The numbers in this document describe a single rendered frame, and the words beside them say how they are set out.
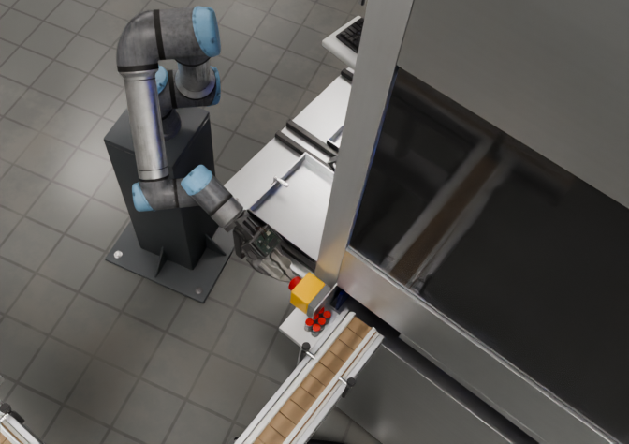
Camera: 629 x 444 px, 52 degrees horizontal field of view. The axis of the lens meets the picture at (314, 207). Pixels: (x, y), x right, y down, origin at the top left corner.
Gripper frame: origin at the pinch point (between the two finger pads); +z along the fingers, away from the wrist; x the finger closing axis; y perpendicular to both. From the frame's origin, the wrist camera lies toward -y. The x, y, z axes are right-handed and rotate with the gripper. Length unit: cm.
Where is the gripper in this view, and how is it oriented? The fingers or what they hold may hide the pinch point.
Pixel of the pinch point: (286, 277)
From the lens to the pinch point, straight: 161.9
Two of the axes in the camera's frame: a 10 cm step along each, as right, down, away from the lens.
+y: 4.1, -2.2, -8.9
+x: 6.1, -6.6, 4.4
